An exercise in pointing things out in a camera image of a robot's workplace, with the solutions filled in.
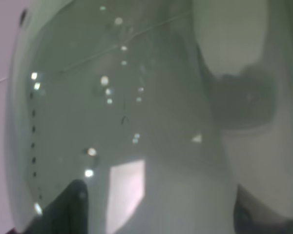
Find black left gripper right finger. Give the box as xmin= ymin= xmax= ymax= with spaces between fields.
xmin=233 ymin=186 xmax=293 ymax=234

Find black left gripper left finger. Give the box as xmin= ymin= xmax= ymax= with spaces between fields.
xmin=25 ymin=179 xmax=88 ymax=234

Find green transparent water bottle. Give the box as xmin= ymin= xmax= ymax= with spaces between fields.
xmin=4 ymin=0 xmax=293 ymax=234

